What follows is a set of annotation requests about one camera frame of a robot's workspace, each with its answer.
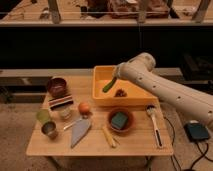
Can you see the metal cup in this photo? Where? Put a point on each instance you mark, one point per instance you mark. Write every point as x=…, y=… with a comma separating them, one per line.
x=49, y=129

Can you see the striped folded cloth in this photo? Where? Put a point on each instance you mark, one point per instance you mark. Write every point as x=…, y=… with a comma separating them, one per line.
x=54, y=103

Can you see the orange clay bowl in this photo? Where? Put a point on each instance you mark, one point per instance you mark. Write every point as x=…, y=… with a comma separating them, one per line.
x=128, y=126

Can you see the orange fruit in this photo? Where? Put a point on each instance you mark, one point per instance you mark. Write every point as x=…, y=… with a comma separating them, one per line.
x=84, y=108

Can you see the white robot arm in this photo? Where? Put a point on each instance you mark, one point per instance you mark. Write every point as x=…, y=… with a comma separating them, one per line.
x=138, y=70

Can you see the green sponge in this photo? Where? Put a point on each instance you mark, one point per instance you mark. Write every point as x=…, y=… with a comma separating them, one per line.
x=119, y=120

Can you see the yellow plastic tray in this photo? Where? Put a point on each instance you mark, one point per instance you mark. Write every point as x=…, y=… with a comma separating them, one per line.
x=136, y=96

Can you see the yellow wooden tool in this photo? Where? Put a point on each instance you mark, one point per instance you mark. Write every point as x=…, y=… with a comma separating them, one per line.
x=109, y=137

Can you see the green plastic cup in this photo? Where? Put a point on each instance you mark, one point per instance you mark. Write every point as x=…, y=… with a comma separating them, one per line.
x=43, y=116

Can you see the white dish brush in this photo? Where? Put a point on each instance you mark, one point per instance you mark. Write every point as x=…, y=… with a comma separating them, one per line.
x=151, y=112

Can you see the black foot pedal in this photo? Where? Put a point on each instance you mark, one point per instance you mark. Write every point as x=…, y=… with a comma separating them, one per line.
x=196, y=132

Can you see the wooden table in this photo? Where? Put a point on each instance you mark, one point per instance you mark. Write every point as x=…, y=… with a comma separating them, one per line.
x=139, y=141

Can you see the clear glass cup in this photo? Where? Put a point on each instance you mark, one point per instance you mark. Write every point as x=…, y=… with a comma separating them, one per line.
x=65, y=113

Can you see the brown item in tray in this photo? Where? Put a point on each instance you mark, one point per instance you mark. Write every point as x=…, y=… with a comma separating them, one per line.
x=120, y=93

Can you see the dark red bowl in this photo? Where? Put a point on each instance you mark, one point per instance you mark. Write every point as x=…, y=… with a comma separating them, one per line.
x=57, y=87

